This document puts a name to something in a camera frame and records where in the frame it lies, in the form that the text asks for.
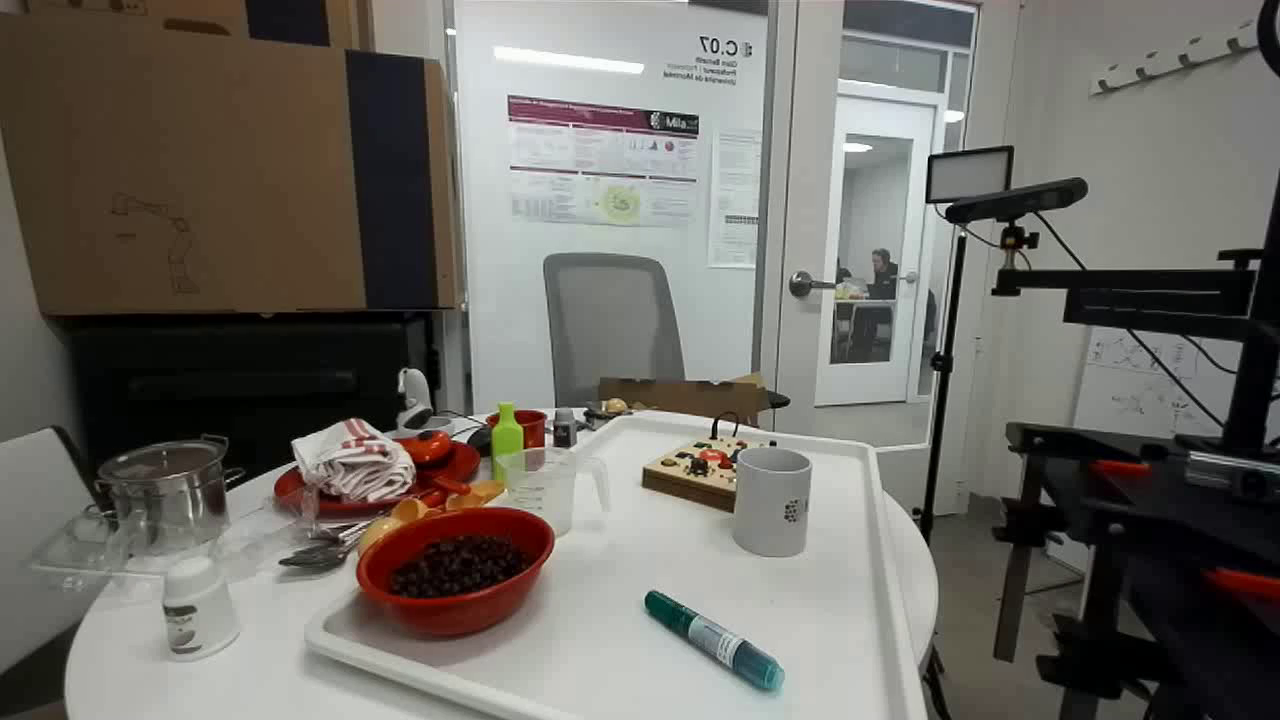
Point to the black cabinet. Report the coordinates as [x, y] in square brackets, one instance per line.
[257, 381]

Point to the metal utensils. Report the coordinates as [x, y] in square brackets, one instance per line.
[327, 551]

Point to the white mug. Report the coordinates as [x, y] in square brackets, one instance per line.
[774, 503]

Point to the red bowl with beans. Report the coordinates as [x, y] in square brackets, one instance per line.
[457, 572]

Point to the black stereo camera on stand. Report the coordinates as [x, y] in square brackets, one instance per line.
[1017, 201]

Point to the clear plastic measuring cup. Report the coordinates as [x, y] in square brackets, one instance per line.
[545, 482]

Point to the white red patterned cloth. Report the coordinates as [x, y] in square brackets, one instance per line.
[354, 460]

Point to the large cardboard box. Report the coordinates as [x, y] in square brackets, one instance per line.
[175, 172]

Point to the steel pot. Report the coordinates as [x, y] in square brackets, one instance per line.
[168, 493]

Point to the small LED light panel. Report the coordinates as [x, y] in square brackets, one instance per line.
[968, 172]

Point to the red cup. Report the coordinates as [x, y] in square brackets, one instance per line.
[532, 425]

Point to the green marker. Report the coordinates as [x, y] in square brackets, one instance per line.
[741, 658]

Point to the white desk gadget with cable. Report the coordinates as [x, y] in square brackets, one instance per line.
[418, 398]

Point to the wooden busy board toy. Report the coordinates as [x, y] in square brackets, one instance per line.
[701, 468]

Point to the small green bottle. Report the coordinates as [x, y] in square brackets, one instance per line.
[505, 443]

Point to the grey office chair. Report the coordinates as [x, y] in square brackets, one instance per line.
[609, 317]

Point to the wall poster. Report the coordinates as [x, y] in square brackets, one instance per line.
[601, 167]

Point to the red plate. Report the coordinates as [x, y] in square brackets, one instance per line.
[442, 473]

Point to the white plastic tray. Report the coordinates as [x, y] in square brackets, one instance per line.
[587, 651]

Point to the white pill bottle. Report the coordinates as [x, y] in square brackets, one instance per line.
[199, 609]

